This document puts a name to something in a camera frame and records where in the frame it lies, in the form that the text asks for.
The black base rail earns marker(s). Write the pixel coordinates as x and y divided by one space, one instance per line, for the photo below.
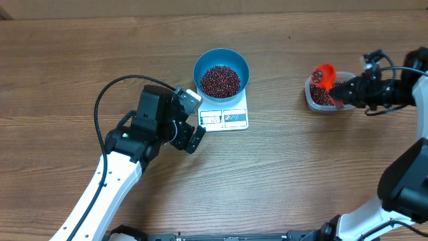
126 233

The clear plastic food container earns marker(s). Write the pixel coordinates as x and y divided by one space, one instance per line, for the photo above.
341 76

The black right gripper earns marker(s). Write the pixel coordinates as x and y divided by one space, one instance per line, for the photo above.
357 87

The red adzuki beans in container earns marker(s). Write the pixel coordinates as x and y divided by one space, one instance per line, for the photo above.
320 95

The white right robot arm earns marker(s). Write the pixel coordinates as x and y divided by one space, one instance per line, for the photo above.
401 199

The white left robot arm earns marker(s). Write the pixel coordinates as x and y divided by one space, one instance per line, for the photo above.
159 119

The red beans in bowl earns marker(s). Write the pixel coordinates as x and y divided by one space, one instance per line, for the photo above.
220 82

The red beans in scoop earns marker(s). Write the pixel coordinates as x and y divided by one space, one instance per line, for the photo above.
317 76

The teal blue bowl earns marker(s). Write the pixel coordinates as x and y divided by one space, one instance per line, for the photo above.
221 57

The white digital kitchen scale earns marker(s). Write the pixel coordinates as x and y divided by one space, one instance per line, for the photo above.
231 115

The orange plastic measuring scoop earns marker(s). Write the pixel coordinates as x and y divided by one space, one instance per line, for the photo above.
328 81

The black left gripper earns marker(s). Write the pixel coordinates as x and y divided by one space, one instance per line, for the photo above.
186 130

